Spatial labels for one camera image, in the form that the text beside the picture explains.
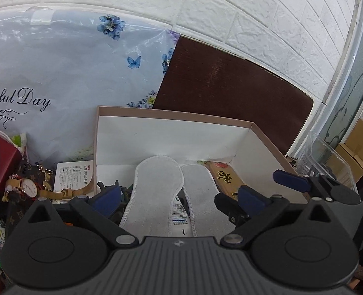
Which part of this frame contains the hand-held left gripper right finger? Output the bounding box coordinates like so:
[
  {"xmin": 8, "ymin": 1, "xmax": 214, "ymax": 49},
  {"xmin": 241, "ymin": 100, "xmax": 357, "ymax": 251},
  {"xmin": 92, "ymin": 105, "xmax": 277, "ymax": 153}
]
[{"xmin": 215, "ymin": 185, "xmax": 334, "ymax": 248}]

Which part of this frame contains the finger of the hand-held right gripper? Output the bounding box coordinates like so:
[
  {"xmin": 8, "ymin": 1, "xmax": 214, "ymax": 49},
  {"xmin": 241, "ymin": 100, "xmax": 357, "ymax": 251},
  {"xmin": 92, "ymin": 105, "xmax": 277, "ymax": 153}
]
[{"xmin": 273, "ymin": 169, "xmax": 362, "ymax": 205}]

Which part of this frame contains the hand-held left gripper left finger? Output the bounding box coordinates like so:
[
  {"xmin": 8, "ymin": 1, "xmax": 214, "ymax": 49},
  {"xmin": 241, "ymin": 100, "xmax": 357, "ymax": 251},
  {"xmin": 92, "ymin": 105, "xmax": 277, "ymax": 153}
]
[{"xmin": 26, "ymin": 183, "xmax": 139, "ymax": 248}]

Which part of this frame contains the brown wooden desktop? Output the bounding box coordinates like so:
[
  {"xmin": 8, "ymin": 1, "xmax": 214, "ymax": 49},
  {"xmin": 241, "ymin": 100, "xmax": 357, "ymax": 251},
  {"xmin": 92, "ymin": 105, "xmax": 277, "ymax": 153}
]
[{"xmin": 152, "ymin": 34, "xmax": 314, "ymax": 156}]

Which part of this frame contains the brown cardboard shoe box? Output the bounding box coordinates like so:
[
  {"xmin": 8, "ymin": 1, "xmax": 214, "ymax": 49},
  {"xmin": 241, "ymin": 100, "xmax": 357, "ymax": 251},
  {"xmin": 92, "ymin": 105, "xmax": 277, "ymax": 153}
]
[{"xmin": 93, "ymin": 106, "xmax": 308, "ymax": 237}]

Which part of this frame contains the yellow printed packet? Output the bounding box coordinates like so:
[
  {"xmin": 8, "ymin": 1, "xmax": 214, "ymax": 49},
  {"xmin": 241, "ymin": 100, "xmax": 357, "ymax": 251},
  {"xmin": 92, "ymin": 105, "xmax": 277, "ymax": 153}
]
[{"xmin": 204, "ymin": 161, "xmax": 242, "ymax": 202}]

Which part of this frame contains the white printed leaflet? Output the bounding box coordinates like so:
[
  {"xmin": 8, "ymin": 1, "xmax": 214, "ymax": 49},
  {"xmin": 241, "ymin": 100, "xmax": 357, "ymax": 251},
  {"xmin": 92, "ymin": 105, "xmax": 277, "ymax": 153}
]
[{"xmin": 53, "ymin": 160, "xmax": 96, "ymax": 195}]

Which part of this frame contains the clear plastic container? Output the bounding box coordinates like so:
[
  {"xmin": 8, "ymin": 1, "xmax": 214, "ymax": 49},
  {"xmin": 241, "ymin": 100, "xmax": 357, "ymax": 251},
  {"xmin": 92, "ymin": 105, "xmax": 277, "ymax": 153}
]
[{"xmin": 298, "ymin": 132, "xmax": 358, "ymax": 191}]

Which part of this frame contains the white fabric insole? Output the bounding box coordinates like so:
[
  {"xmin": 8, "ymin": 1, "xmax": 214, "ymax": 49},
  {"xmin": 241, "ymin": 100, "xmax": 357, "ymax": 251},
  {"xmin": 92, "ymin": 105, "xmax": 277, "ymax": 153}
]
[
  {"xmin": 120, "ymin": 155, "xmax": 185, "ymax": 236},
  {"xmin": 180, "ymin": 164, "xmax": 236, "ymax": 237}
]

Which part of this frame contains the small cardboard box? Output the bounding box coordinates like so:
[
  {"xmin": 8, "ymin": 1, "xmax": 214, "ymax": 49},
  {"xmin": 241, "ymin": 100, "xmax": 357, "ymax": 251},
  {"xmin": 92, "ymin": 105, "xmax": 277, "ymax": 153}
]
[{"xmin": 324, "ymin": 143, "xmax": 363, "ymax": 188}]

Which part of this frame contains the white labelled tube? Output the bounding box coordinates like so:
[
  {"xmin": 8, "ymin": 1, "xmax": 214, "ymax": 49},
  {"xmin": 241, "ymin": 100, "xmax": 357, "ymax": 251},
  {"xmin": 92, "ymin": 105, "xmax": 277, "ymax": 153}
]
[{"xmin": 170, "ymin": 195, "xmax": 192, "ymax": 237}]

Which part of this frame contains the gold wrist watch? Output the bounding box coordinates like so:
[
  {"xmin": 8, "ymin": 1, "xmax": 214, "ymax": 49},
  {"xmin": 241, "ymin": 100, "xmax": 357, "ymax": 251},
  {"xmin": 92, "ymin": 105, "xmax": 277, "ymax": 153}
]
[{"xmin": 4, "ymin": 177, "xmax": 93, "ymax": 202}]

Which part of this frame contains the brown monogram bag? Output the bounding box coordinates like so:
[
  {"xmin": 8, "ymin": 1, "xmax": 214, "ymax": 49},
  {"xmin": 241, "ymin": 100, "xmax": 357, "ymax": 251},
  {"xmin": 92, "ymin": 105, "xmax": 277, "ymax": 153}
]
[{"xmin": 3, "ymin": 160, "xmax": 59, "ymax": 231}]

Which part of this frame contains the red pouch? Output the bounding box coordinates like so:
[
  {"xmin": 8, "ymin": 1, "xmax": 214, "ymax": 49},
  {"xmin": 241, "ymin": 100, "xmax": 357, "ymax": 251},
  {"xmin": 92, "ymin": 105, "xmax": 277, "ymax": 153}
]
[{"xmin": 0, "ymin": 131, "xmax": 23, "ymax": 192}]

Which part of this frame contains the frosted glass door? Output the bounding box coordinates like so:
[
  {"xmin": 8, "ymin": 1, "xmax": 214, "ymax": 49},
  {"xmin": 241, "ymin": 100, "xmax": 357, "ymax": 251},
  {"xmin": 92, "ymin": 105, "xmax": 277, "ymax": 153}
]
[{"xmin": 317, "ymin": 0, "xmax": 363, "ymax": 148}]

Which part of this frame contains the white floral plastic bag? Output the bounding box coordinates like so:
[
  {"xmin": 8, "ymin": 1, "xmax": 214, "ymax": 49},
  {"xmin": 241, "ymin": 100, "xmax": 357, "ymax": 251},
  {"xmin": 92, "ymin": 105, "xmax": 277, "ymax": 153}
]
[{"xmin": 0, "ymin": 5, "xmax": 180, "ymax": 173}]

